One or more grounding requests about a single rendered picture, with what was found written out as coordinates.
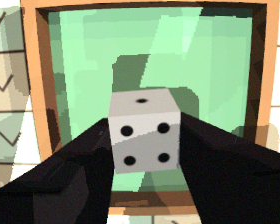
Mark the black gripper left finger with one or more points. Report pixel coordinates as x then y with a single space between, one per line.
72 186

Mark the white die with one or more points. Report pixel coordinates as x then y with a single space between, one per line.
144 127

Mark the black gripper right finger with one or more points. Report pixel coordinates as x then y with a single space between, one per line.
231 180

